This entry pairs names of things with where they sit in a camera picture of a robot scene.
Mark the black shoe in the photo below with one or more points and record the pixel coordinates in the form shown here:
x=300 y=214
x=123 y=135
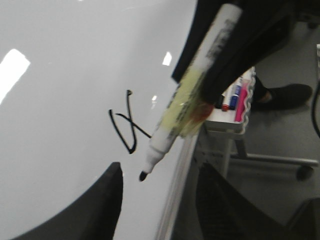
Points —
x=280 y=98

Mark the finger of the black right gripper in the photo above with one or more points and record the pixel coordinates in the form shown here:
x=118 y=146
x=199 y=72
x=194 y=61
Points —
x=256 y=202

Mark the red capped marker in tray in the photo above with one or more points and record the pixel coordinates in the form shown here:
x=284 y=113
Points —
x=225 y=103

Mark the pink marker in tray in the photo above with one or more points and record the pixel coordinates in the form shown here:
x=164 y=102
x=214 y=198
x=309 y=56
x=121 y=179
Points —
x=247 y=79

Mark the blue marker in tray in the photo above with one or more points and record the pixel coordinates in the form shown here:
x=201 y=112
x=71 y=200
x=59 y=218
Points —
x=237 y=86

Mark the white black-tipped whiteboard marker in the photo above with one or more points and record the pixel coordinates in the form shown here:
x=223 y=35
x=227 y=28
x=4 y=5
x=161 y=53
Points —
x=186 y=110

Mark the white whiteboard with aluminium frame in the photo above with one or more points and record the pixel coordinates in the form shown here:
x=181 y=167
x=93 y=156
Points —
x=83 y=84

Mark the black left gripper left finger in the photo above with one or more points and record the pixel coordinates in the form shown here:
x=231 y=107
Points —
x=92 y=216

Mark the white marker tray cart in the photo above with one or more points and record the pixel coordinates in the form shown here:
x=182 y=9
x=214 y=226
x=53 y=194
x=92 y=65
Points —
x=221 y=124

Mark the black second-arm left gripper right finger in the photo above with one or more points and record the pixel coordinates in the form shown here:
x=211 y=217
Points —
x=263 y=28

